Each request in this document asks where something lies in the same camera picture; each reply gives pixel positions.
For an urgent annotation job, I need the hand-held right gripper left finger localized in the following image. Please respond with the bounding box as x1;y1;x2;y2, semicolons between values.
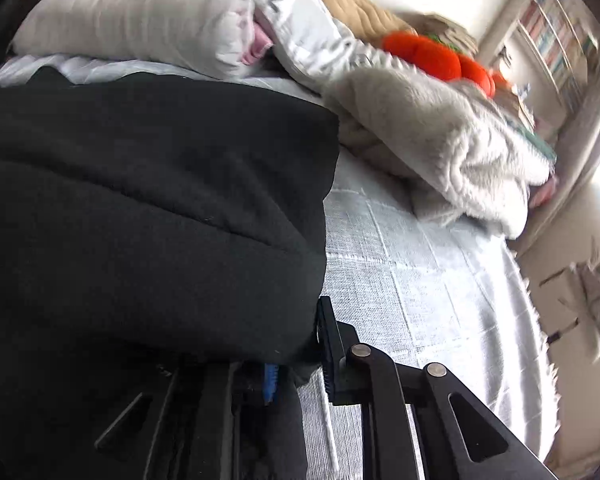
94;357;306;480

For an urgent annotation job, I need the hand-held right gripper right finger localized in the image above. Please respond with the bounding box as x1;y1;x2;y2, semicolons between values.
315;296;561;480

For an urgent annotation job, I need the black garment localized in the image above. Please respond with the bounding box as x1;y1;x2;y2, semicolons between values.
0;66;341;480

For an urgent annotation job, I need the white textured bedspread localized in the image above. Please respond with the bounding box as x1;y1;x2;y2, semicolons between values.
0;55;561;480

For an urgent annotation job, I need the cream fluffy blanket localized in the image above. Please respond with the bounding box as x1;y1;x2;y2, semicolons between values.
322;67;553;238

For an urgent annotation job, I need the teal patterned cloth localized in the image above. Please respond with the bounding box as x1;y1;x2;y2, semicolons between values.
515;120;558;163

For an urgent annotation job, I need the orange plush pumpkin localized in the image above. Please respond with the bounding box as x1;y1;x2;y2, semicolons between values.
382;31;508;98

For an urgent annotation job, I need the pink cloth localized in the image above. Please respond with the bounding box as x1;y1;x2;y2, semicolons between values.
240;25;276;66

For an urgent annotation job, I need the white printed quilt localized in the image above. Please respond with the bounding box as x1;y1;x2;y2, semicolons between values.
220;0;416;93

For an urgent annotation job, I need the beige striped cushion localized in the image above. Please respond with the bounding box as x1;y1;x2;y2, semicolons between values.
395;10;481;56

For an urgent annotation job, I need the pale grey pillow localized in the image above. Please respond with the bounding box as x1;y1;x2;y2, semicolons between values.
12;0;256;81

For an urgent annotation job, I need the white bookshelf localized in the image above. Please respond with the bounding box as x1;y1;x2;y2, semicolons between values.
480;0;600;111

